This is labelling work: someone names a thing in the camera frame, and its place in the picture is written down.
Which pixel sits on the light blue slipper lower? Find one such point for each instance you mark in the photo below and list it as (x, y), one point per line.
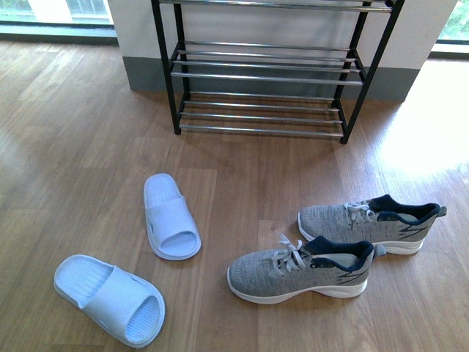
(126, 306)

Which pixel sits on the black metal shoe rack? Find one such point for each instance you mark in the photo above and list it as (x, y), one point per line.
(278, 68)

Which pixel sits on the light blue slipper upper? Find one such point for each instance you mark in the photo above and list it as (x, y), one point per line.
(171, 229)

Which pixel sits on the grey knit sneaker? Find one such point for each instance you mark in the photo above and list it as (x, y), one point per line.
(400, 228)
(337, 270)

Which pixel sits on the grey knit sneaker front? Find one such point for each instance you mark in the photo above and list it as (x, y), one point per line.
(337, 270)

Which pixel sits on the light blue slipper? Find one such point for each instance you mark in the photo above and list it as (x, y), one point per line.
(171, 229)
(126, 306)

